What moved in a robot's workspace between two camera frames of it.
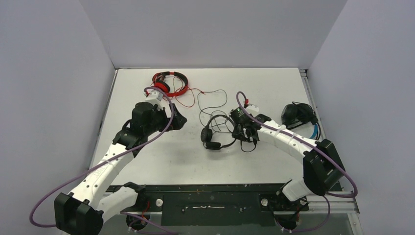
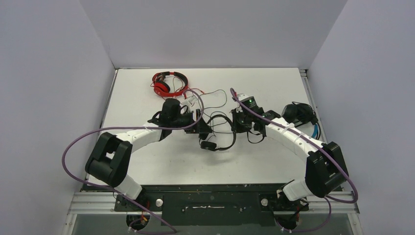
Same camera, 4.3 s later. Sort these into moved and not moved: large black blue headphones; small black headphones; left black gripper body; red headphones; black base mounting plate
Moved: small black headphones; left black gripper body
Not moved: large black blue headphones; red headphones; black base mounting plate
